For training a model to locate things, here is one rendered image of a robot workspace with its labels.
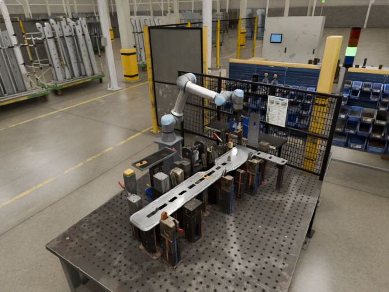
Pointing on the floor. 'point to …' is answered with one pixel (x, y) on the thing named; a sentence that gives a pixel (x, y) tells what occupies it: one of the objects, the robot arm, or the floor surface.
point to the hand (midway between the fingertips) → (238, 128)
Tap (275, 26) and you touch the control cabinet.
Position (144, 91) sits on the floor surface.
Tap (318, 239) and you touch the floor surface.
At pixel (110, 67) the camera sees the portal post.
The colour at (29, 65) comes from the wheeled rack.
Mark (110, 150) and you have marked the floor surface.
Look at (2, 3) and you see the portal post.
